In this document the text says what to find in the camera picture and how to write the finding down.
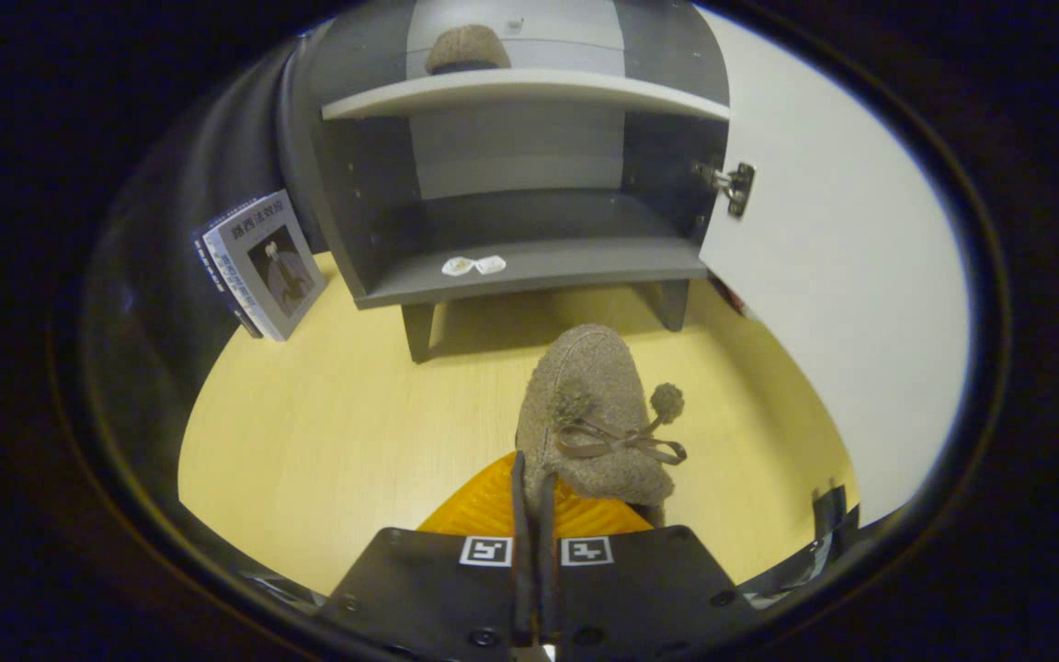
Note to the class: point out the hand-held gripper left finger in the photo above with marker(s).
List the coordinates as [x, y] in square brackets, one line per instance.
[438, 588]

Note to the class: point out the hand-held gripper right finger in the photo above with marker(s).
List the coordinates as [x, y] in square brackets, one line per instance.
[640, 588]

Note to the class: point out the brown felt shoe with bow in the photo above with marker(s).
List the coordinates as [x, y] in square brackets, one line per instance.
[585, 386]

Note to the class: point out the grey shoe cabinet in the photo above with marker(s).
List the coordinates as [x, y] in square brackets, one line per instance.
[529, 267]

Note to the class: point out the white shoe cabinet door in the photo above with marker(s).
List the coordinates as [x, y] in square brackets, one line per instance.
[842, 276]

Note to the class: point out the plain brown felt shoe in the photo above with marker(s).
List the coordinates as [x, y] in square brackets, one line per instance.
[467, 48]

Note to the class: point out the metal door hinge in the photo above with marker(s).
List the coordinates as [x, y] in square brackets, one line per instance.
[734, 187]

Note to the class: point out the grey portrait cover book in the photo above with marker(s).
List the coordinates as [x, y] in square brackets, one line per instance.
[277, 267]

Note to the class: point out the dark blue book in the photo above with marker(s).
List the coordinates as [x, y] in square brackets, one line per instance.
[217, 276]

